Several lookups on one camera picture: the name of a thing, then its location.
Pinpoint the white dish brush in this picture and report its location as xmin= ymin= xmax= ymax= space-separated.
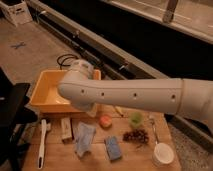
xmin=38 ymin=119 xmax=50 ymax=169

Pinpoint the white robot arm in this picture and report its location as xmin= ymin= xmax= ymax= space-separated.
xmin=58 ymin=60 xmax=213 ymax=133

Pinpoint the green plastic cup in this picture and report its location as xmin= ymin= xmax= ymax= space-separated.
xmin=129 ymin=112 xmax=143 ymax=129

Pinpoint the orange round fruit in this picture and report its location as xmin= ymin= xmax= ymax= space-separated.
xmin=99 ymin=115 xmax=112 ymax=129

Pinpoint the blue grey cloth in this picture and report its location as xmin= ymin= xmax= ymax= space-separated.
xmin=75 ymin=122 xmax=96 ymax=157

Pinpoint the dark grape bunch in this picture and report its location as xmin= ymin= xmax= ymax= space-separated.
xmin=123 ymin=129 xmax=149 ymax=144

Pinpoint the metal spoon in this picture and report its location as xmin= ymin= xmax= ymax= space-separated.
xmin=149 ymin=115 xmax=159 ymax=144

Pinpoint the small wooden block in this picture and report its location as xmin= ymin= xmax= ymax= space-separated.
xmin=61 ymin=117 xmax=72 ymax=141

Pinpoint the yellow plastic bin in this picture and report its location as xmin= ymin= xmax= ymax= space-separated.
xmin=29 ymin=69 xmax=102 ymax=114

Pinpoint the blue sponge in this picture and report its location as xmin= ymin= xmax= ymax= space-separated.
xmin=104 ymin=136 xmax=122 ymax=161

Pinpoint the white bowl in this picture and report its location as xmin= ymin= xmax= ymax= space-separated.
xmin=152 ymin=143 xmax=174 ymax=166

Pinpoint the black chair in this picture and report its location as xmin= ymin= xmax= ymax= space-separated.
xmin=0 ymin=67 xmax=38 ymax=171

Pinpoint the white cardboard box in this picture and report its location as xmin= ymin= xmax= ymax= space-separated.
xmin=0 ymin=0 xmax=32 ymax=27

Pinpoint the black coiled cable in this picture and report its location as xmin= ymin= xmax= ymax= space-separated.
xmin=56 ymin=53 xmax=81 ymax=70

